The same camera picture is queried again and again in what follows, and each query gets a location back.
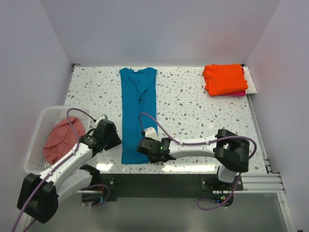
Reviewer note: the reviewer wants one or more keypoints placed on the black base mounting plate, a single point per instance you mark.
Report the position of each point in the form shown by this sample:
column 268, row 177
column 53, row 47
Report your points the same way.
column 159, row 186

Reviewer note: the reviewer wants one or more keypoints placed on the folded magenta t shirt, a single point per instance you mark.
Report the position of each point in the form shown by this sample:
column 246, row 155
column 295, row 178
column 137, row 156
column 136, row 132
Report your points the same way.
column 237, row 82

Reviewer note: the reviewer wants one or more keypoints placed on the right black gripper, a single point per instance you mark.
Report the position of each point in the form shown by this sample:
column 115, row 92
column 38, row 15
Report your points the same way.
column 152, row 159

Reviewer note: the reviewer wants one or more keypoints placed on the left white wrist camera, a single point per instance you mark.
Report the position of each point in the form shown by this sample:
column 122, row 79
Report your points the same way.
column 101, row 117

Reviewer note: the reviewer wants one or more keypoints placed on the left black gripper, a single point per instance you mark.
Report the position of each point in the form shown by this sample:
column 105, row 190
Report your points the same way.
column 116, row 140

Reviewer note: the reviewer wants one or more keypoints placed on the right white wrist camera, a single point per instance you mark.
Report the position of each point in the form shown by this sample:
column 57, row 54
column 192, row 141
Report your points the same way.
column 151, row 132

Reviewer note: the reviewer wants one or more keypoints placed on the aluminium frame rails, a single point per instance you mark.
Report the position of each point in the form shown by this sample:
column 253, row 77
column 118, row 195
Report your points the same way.
column 262, row 183

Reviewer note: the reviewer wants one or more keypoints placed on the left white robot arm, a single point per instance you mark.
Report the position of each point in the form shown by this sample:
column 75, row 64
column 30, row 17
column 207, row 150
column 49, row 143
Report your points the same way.
column 42, row 193

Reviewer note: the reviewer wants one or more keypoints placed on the folded white t shirt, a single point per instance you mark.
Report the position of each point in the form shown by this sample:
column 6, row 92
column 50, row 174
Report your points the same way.
column 251, row 86

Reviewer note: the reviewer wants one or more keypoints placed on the folded orange t shirt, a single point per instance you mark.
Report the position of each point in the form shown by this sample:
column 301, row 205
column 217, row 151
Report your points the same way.
column 217, row 79

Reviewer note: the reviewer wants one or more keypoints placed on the pink t shirt in basket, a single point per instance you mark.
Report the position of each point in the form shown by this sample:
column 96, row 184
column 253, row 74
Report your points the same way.
column 61, row 140

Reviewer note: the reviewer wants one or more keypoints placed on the white plastic laundry basket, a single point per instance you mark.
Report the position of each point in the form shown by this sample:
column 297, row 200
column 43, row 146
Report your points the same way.
column 49, row 117

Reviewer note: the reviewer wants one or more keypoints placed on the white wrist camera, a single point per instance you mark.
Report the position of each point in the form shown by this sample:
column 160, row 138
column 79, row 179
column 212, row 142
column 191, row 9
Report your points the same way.
column 101, row 117
column 151, row 132

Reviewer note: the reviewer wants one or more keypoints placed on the blue t shirt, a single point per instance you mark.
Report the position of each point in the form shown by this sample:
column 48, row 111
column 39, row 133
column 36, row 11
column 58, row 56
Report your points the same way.
column 138, row 96

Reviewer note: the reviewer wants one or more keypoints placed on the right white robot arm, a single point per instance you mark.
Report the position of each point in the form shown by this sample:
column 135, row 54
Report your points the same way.
column 231, row 150

